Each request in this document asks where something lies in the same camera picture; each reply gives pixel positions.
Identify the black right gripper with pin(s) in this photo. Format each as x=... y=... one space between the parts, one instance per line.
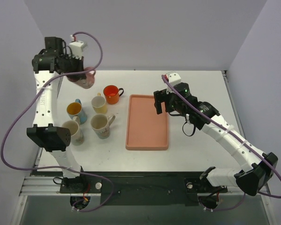
x=159 y=101

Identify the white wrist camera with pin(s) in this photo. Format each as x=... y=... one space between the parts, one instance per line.
x=77 y=49
x=173 y=78

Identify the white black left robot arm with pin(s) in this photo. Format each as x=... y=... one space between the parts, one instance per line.
x=56 y=58

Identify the blue glazed mug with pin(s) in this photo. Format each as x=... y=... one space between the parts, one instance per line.
x=76 y=109

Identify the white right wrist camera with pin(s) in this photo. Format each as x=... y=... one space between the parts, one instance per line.
x=173 y=78

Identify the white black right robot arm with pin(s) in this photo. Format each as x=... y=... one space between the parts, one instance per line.
x=256 y=166

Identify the pink ghost pattern mug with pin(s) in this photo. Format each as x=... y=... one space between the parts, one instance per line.
x=85 y=80

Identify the cream dragon pattern mug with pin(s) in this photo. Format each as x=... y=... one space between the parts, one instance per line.
x=77 y=136

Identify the salmon pink plastic tray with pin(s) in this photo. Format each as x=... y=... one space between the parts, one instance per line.
x=146 y=130

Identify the aluminium table frame rail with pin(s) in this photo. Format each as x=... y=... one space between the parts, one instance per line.
x=37 y=185

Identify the orange ceramic mug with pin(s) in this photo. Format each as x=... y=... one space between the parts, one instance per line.
x=112 y=94

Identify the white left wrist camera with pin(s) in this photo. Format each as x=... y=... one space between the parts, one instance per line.
x=77 y=49

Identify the shell pattern teal mug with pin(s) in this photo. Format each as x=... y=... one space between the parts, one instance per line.
x=101 y=123

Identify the yellow ceramic mug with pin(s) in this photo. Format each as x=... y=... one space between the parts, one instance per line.
x=99 y=104

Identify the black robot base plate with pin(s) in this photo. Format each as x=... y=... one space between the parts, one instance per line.
x=141 y=189

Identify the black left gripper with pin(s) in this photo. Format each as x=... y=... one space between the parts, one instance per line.
x=75 y=66

